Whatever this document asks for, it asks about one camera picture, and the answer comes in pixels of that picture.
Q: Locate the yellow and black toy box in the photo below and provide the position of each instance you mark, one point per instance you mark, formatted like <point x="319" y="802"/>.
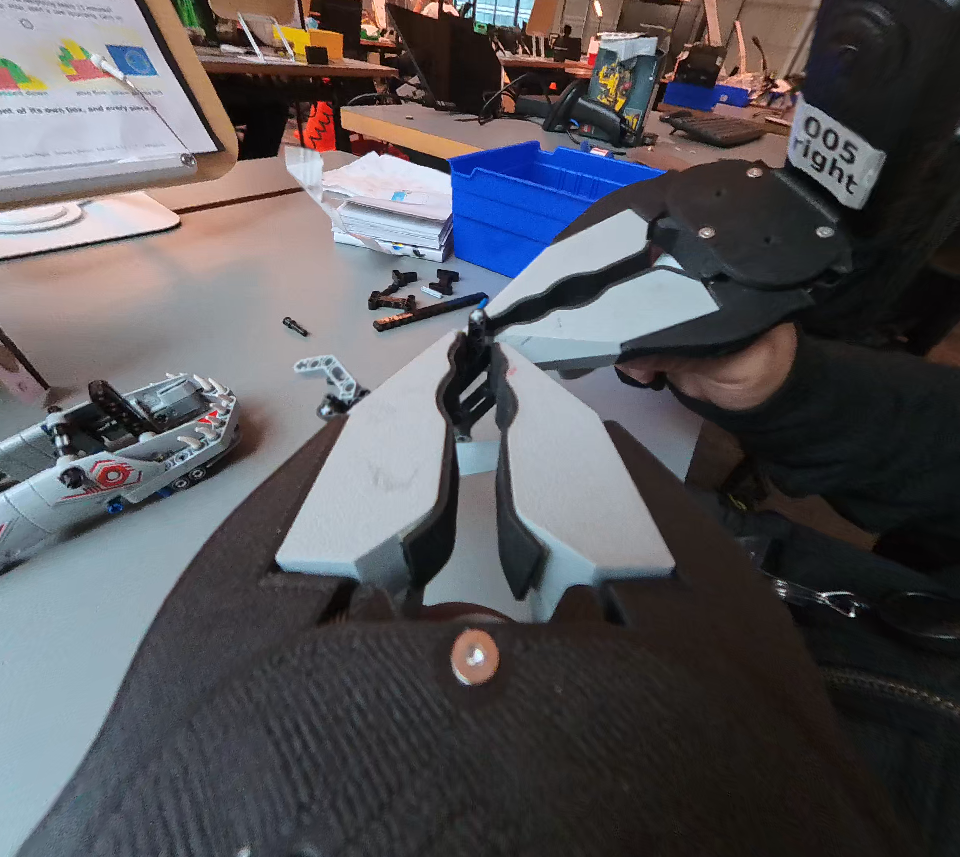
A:
<point x="622" y="84"/>

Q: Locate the person's right forearm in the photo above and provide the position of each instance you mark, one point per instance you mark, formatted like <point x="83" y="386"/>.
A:
<point x="840" y="422"/>

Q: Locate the grey angled lego beam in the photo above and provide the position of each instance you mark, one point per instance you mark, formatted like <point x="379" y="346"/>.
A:
<point x="330" y="373"/>

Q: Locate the grey lego car model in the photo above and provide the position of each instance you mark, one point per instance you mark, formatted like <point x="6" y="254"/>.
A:
<point x="112" y="474"/>

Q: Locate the black computer monitor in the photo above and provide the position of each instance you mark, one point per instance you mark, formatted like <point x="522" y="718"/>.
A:
<point x="442" y="54"/>

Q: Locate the black computer keyboard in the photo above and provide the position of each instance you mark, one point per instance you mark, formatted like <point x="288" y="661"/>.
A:
<point x="720" y="129"/>

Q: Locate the blue storage bin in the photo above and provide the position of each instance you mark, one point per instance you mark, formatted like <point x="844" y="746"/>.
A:
<point x="705" y="96"/>

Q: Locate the grey desk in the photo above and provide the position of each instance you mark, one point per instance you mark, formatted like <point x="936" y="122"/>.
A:
<point x="420" y="126"/>

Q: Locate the long black lego beam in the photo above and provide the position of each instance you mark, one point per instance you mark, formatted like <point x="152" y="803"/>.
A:
<point x="431" y="312"/>

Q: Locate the person's right hand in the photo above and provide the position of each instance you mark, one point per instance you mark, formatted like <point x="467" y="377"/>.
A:
<point x="720" y="377"/>

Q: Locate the metal carabiner clip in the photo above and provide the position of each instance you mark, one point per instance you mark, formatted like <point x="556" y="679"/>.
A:
<point x="821" y="600"/>

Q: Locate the stack of instruction booklets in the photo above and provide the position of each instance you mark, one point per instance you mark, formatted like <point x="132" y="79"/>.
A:
<point x="390" y="219"/>

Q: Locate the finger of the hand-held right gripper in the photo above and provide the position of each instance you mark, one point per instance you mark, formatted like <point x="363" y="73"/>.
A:
<point x="622" y="309"/>
<point x="570" y="253"/>

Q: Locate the orange traffic cone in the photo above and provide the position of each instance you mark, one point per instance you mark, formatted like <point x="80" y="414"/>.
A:
<point x="321" y="126"/>

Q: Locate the black bent lego piece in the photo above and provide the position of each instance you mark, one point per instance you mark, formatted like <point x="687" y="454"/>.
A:
<point x="390" y="302"/>

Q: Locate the small black lego pin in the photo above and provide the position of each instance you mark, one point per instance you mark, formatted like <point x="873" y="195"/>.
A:
<point x="295" y="326"/>

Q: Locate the small black box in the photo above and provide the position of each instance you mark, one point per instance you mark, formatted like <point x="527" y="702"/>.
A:
<point x="316" y="56"/>

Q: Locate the blue plastic bin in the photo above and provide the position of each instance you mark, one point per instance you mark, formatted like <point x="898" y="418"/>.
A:
<point x="510" y="197"/>

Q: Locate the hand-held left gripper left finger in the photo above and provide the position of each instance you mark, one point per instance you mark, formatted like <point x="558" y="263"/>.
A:
<point x="375" y="482"/>

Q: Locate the black lego connector piece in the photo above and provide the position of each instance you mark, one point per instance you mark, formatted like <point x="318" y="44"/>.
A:
<point x="405" y="278"/>
<point x="448" y="281"/>

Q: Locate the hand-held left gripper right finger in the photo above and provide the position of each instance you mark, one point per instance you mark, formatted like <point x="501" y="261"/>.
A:
<point x="585" y="497"/>

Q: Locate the clear plastic bag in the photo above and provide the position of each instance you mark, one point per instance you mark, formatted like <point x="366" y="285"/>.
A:
<point x="304" y="171"/>

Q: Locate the dark wooden desk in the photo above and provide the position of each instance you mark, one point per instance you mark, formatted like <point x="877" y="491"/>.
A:
<point x="300" y="69"/>

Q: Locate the black desk phone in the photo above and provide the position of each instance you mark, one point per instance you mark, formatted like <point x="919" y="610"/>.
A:
<point x="585" y="114"/>

